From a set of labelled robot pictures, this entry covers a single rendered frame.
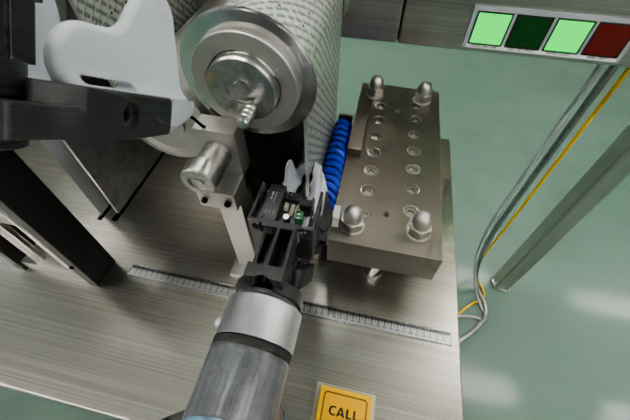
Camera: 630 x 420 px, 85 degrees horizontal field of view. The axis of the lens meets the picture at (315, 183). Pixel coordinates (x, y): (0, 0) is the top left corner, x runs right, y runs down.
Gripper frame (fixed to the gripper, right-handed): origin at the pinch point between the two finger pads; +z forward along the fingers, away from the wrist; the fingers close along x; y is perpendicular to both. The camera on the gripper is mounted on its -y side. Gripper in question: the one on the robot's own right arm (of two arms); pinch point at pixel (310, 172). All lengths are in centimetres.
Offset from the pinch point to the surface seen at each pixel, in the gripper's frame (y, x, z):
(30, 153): -19, 68, 9
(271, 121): 11.7, 3.5, -3.6
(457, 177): -109, -58, 109
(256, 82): 17.3, 4.2, -4.6
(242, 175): 4.7, 7.2, -6.3
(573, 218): -54, -74, 46
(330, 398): -16.6, -8.0, -24.0
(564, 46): 7.9, -36.3, 29.2
